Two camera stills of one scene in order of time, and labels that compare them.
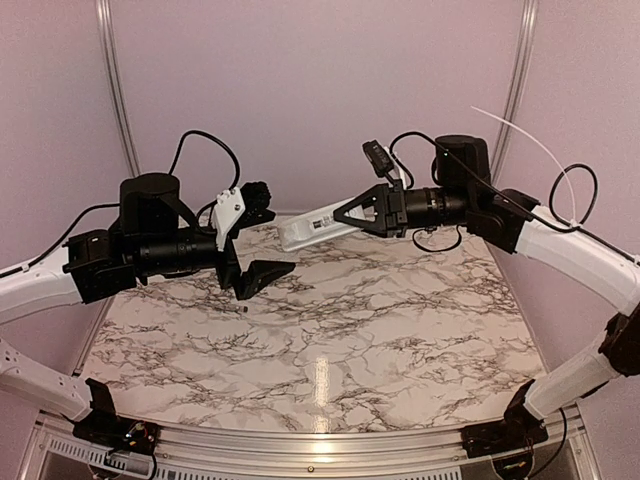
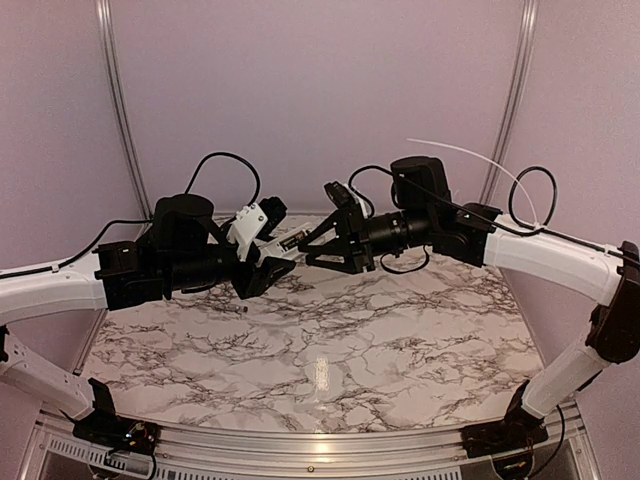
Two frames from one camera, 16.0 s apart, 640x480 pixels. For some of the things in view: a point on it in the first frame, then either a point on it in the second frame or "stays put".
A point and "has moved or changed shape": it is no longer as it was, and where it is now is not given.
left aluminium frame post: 105,22 stays put
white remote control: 311,228 has moved or changed shape
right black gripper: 383,197 → 355,227
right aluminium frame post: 516,84 stays put
